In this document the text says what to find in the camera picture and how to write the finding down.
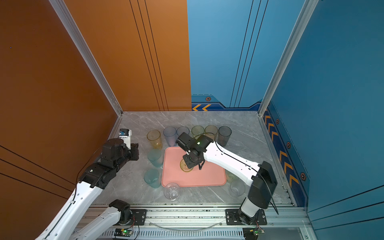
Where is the clear round glass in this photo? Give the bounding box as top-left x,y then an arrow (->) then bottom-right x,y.
164,183 -> 181,201

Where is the clear short glass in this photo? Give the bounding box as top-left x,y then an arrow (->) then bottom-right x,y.
229,179 -> 246,198

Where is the peach short glass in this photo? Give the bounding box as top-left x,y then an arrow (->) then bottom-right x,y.
226,172 -> 239,184

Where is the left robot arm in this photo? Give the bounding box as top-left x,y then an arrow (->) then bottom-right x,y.
37,138 -> 139,240

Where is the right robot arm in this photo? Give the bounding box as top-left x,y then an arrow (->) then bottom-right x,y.
176,133 -> 278,225

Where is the pink plastic tray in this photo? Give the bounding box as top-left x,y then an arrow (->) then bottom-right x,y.
161,147 -> 227,187

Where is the green tall glass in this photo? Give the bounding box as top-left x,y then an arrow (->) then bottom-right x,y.
191,126 -> 205,138

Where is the teal glass upper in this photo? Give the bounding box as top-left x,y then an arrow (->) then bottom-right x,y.
147,149 -> 164,168

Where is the teal glass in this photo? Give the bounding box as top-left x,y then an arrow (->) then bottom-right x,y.
147,149 -> 164,168
144,169 -> 161,189

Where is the blue smooth tall glass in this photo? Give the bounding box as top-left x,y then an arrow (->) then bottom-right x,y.
177,126 -> 190,138

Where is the amber tall glass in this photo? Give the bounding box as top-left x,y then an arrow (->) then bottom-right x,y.
205,125 -> 218,140

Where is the yellow tall glass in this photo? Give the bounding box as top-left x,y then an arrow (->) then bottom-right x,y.
147,130 -> 163,150

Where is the blue textured tall glass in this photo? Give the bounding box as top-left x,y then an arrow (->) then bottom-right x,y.
163,127 -> 178,147

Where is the teal glass lower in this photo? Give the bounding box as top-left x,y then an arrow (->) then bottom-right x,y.
144,169 -> 161,189

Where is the grey smoky tall glass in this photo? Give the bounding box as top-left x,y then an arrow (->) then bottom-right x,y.
217,126 -> 232,147

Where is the left circuit board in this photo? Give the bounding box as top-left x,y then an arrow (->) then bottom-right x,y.
114,229 -> 134,238

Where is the circuit board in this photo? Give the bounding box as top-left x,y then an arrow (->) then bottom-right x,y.
114,229 -> 134,238
243,228 -> 265,240

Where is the right circuit board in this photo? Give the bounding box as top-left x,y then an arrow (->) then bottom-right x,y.
243,228 -> 265,240

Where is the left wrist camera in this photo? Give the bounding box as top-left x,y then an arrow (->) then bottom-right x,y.
119,129 -> 132,150

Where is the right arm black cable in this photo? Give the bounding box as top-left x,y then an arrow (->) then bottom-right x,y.
213,140 -> 280,216

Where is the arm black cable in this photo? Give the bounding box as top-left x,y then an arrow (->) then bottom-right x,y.
213,140 -> 280,216
71,146 -> 104,205

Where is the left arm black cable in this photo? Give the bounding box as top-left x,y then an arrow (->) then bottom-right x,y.
71,146 -> 104,205

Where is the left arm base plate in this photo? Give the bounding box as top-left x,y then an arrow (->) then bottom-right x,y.
113,209 -> 147,227

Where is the clear tube on rail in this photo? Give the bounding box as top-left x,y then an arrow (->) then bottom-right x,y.
149,221 -> 223,232

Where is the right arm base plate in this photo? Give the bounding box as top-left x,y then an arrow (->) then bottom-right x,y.
225,209 -> 268,226

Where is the aluminium front rail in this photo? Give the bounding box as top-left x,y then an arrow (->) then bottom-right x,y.
56,205 -> 319,240

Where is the left aluminium corner post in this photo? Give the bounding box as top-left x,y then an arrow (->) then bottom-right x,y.
48,0 -> 124,116

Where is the aluminium corner post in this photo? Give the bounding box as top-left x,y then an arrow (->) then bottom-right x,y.
258,0 -> 319,117
48,0 -> 124,116

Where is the right aluminium corner post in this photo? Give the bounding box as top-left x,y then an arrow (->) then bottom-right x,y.
258,0 -> 319,117

